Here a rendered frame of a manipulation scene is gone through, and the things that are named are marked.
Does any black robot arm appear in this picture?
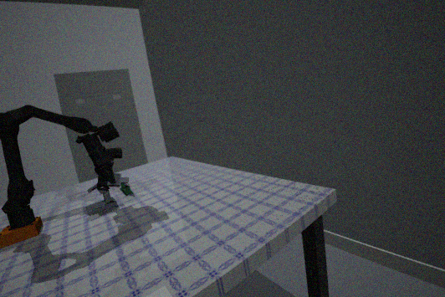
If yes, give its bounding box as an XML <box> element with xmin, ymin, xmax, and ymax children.
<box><xmin>0</xmin><ymin>105</ymin><xmax>119</xmax><ymax>231</ymax></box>

